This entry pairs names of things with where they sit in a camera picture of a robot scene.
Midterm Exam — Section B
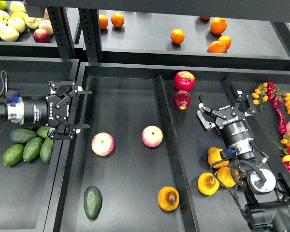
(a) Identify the red cherry tomato bunch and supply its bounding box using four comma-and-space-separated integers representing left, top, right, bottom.
267, 82, 283, 106

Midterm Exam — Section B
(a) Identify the red chili pepper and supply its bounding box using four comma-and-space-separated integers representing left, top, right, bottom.
273, 106, 287, 134

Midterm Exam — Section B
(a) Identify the small orange on shelf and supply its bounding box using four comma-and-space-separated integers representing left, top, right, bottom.
218, 35, 232, 50

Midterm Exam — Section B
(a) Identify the black shelf upright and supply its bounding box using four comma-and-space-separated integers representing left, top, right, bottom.
78, 8, 103, 62
46, 6, 75, 59

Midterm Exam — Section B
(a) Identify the yellow pear brown base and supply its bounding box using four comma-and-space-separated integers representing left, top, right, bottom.
158, 186, 179, 212

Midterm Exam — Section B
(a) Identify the orange on shelf left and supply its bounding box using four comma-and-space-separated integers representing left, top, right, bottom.
99, 14, 109, 30

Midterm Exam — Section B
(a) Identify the dark avocado left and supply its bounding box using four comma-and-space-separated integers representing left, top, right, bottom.
10, 129, 37, 144

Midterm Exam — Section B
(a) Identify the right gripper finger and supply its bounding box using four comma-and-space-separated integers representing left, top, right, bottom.
196, 94, 227, 131
232, 90, 257, 116

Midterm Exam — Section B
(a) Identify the yellow pear middle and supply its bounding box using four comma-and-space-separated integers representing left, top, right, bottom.
207, 147, 229, 169

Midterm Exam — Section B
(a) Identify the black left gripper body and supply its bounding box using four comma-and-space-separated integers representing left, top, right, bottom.
19, 94, 68, 127

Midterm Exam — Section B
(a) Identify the yellow pear centre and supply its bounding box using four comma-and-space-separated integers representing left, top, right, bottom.
216, 167, 236, 188

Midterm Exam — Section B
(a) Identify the dark red apple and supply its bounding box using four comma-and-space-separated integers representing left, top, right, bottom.
173, 90, 191, 110

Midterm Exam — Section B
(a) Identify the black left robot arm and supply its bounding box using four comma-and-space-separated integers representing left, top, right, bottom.
0, 71, 92, 140

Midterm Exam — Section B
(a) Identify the pink apple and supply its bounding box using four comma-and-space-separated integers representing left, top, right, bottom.
91, 132, 115, 156
142, 125, 163, 148

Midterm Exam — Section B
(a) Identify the orange on shelf centre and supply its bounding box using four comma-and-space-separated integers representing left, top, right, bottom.
171, 29, 185, 44

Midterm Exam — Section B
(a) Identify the pale yellow apple stem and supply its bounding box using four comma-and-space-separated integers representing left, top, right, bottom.
24, 14, 42, 29

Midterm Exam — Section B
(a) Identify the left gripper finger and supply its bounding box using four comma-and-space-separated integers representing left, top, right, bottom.
47, 81, 92, 109
47, 115, 90, 140

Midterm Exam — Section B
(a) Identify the black centre tray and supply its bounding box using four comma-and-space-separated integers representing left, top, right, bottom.
57, 62, 290, 232

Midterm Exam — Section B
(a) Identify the orange cherry tomato bunch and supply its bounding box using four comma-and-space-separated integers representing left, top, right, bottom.
251, 82, 268, 112

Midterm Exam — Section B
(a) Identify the black left tray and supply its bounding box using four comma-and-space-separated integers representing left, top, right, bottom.
0, 57, 79, 232

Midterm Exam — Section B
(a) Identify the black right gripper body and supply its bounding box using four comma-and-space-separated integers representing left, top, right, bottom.
215, 106, 254, 148

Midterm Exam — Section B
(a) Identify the green avocado lower right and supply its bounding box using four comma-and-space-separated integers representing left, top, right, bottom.
40, 138, 55, 164

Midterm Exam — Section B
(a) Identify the black shelf upright right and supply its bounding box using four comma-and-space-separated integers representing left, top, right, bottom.
78, 8, 103, 62

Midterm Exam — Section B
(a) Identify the yellow pear lower left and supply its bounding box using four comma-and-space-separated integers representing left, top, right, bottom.
197, 172, 219, 196

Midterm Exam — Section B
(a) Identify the pale yellow apple middle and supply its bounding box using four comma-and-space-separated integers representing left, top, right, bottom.
8, 17, 26, 33

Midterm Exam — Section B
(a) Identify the light green avocado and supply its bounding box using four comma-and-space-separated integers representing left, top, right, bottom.
3, 144, 24, 166

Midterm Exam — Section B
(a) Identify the bright red apple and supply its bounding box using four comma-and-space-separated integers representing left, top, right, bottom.
174, 71, 196, 92

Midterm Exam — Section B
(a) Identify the black shelf upright left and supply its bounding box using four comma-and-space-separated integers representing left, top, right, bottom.
46, 6, 75, 59

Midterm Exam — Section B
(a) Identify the pink peach on shelf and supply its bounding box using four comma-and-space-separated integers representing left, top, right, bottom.
39, 19, 54, 36

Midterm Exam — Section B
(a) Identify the pink apple right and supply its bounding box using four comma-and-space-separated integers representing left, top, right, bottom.
142, 125, 163, 148

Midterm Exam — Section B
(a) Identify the dark green avocado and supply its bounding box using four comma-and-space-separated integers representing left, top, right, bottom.
83, 186, 102, 220

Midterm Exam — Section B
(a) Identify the front orange on shelf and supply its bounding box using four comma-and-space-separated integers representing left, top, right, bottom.
207, 41, 227, 53

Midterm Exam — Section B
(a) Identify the large orange on shelf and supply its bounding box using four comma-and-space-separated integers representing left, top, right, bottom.
210, 17, 228, 35

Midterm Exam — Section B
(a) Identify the pink apple left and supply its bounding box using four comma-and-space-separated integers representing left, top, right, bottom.
91, 132, 115, 156

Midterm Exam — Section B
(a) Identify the black tray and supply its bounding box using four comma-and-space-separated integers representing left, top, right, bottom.
57, 62, 290, 232
0, 57, 79, 232

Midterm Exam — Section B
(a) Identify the red apple on shelf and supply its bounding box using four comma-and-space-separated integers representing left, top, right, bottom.
33, 29, 51, 43

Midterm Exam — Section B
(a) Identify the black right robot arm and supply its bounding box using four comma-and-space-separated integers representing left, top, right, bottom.
196, 91, 290, 232

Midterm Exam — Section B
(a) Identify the pale yellow apple front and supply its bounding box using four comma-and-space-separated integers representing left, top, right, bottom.
0, 26, 19, 42

